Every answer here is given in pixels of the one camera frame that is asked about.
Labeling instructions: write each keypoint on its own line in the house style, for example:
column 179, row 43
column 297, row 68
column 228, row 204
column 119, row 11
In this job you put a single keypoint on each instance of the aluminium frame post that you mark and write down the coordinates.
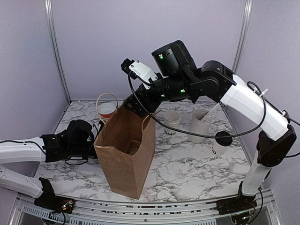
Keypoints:
column 243, row 35
column 55, row 47

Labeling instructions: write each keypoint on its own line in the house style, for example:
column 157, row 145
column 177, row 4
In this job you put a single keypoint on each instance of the black plastic cup lid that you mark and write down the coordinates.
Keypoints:
column 223, row 138

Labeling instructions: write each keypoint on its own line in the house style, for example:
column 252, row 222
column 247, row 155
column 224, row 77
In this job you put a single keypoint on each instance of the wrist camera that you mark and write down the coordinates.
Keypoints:
column 171, row 60
column 78, row 139

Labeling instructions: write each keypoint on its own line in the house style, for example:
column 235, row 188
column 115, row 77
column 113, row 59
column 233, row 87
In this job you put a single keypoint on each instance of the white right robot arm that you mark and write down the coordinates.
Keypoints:
column 184, row 80

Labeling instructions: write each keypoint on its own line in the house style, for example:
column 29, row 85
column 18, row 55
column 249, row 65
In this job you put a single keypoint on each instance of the white ribbed holder cup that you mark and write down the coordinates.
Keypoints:
column 196, row 125

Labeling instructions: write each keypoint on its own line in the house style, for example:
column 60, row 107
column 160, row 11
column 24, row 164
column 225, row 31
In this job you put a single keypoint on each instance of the white wrapped stirrer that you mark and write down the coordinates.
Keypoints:
column 208, row 114

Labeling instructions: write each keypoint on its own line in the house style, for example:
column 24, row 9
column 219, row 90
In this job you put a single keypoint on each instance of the brown paper takeout bag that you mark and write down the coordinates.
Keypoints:
column 125, row 148

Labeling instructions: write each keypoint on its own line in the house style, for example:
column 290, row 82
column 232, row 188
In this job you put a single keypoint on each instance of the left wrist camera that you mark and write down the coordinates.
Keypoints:
column 78, row 139

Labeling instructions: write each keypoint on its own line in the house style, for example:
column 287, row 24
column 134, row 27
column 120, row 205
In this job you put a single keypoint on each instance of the right aluminium frame post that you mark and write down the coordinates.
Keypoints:
column 243, row 35

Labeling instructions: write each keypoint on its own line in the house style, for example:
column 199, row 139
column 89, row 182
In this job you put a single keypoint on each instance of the white paper cup stack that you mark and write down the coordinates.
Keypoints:
column 171, row 119

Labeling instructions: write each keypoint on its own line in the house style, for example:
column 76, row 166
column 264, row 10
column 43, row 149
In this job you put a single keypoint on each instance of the left aluminium frame post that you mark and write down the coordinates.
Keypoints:
column 55, row 47

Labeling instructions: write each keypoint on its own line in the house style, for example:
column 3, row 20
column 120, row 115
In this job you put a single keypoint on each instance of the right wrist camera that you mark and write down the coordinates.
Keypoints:
column 171, row 60

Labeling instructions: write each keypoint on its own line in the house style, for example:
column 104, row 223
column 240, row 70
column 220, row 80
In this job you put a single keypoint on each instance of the white paper coffee cup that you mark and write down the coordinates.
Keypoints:
column 218, row 149

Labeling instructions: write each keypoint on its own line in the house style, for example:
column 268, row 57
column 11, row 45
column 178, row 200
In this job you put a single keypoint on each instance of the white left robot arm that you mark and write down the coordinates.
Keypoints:
column 26, row 150

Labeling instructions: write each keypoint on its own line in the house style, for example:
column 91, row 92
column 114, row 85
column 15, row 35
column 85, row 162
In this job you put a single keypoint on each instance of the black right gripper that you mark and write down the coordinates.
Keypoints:
column 151, row 105

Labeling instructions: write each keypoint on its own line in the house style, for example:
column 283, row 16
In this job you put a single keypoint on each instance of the red paper bowl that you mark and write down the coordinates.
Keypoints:
column 105, row 110

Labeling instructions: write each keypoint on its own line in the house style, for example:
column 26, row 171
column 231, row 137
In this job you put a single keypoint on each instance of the aluminium front rail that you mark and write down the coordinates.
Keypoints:
column 93, row 212

